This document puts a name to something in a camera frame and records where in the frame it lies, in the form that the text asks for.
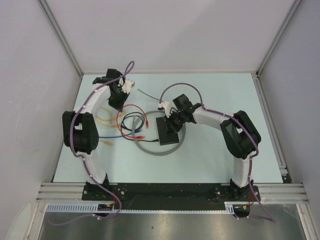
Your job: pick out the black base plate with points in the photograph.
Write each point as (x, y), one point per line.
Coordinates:
(171, 196)

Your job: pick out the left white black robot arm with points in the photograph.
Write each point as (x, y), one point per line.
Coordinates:
(80, 132)

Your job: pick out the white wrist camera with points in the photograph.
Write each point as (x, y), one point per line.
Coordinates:
(127, 86)
(166, 107)

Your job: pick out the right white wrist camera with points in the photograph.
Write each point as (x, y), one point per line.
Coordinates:
(166, 107)

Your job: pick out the black network switch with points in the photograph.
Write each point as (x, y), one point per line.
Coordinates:
(165, 137)

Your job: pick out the aluminium front rail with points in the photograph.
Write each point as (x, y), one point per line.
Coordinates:
(271, 193)

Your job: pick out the grey slotted cable duct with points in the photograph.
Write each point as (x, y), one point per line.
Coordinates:
(97, 208)

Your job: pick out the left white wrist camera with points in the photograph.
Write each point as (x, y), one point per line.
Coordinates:
(127, 86)

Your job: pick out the aluminium corner post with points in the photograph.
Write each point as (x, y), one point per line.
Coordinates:
(278, 36)
(45, 7)

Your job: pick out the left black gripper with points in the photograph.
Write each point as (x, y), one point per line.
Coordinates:
(118, 106)

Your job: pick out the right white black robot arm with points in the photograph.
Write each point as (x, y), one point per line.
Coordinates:
(239, 133)

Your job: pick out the right aluminium corner post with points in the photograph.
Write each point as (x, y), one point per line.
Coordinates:
(278, 36)

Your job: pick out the left aluminium corner post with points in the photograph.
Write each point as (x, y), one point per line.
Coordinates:
(45, 7)

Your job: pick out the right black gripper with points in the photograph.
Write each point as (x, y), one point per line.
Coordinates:
(176, 128)

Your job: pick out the right aluminium side rail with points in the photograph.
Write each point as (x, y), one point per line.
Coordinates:
(280, 157)

